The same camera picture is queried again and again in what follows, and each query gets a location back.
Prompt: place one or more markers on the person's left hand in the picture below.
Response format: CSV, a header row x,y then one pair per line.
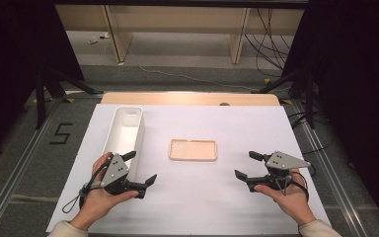
x,y
95,202

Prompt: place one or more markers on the light wooden desk frame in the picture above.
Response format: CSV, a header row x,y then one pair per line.
x,y
177,19

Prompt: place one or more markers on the white plastic storage bin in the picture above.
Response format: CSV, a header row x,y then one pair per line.
x,y
125,131

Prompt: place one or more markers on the aluminium floor rail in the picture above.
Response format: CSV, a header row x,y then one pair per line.
x,y
343,197
11,184

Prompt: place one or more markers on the black curtain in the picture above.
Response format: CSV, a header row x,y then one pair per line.
x,y
358,82
10,65

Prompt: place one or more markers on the beige phone case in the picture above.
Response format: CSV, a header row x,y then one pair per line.
x,y
193,150

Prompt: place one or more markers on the small white floor object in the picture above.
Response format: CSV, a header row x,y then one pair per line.
x,y
105,35
92,40

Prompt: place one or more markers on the yellow floor tape piece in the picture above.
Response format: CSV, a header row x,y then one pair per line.
x,y
69,99
288,101
267,80

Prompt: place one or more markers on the black tripod stand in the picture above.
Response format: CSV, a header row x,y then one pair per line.
x,y
40,98
309,98

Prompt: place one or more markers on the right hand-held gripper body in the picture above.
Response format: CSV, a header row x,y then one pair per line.
x,y
284,161

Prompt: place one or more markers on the white table cover sheet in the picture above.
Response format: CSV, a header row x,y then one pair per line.
x,y
194,197

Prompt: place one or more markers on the person's right hand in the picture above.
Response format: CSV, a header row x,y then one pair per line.
x,y
294,200

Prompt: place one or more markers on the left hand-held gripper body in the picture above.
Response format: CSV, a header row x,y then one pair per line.
x,y
115,171

